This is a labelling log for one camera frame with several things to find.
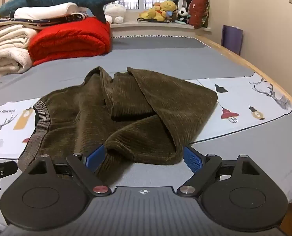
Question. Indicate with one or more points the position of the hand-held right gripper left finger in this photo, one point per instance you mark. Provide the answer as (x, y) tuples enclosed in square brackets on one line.
[(95, 156)]

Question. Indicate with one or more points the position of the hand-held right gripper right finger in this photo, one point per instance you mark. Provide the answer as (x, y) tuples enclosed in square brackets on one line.
[(192, 158)]

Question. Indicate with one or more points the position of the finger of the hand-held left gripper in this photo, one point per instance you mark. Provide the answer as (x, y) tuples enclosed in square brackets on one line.
[(1, 170)]

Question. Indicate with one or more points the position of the grey bed sheet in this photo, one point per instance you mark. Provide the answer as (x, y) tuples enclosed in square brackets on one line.
[(160, 54)]

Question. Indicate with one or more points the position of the red folded blanket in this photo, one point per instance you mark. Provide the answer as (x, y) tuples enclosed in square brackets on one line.
[(69, 39)]

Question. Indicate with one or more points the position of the cream folded blanket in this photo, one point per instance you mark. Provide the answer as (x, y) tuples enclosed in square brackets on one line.
[(8, 49)]

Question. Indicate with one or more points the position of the purple bag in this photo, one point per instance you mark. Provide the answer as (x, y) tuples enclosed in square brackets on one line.
[(231, 39)]

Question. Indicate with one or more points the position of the white folded cloth with navy garment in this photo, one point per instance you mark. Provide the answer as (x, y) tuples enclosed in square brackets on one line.
[(73, 17)]

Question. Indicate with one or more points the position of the white plush toy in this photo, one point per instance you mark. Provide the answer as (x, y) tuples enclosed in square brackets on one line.
[(115, 12)]

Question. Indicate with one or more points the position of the panda plush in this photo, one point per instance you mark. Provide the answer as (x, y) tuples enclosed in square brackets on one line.
[(183, 13)]

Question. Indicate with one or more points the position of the red cushion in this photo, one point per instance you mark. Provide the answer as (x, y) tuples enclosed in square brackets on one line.
[(198, 11)]

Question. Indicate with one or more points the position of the yellow bear plush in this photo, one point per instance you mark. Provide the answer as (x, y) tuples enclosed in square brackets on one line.
[(164, 9)]

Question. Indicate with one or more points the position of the white folded blanket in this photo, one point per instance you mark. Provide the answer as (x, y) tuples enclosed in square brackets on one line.
[(45, 11)]

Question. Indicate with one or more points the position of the wooden bed frame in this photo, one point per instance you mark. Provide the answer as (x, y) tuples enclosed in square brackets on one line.
[(234, 52)]

